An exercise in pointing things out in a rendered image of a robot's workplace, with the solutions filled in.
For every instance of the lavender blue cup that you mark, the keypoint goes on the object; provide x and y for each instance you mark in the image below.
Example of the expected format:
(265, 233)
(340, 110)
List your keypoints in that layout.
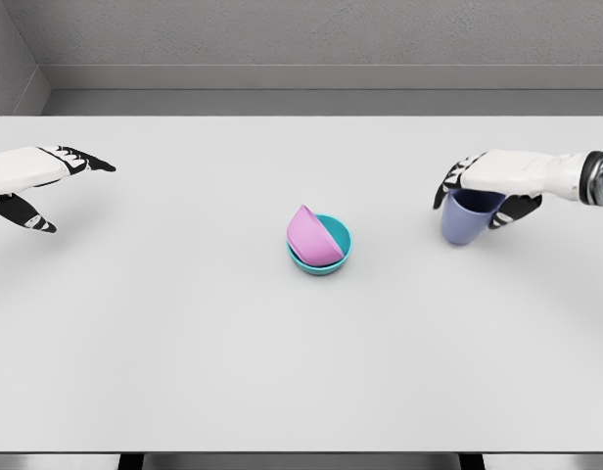
(465, 218)

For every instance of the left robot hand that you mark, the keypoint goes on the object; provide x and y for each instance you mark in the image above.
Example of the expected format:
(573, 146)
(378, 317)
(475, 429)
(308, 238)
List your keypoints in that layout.
(22, 169)

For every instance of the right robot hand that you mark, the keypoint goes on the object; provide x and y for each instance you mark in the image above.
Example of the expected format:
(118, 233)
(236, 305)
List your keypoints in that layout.
(497, 171)

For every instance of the teal bowl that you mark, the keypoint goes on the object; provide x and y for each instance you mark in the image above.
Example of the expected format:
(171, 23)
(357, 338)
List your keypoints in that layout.
(338, 245)

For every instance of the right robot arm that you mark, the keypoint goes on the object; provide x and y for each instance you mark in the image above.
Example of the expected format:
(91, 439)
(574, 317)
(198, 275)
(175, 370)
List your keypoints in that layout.
(583, 176)

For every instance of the pink bowl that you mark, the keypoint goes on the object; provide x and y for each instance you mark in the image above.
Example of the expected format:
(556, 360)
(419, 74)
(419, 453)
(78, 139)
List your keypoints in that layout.
(311, 237)

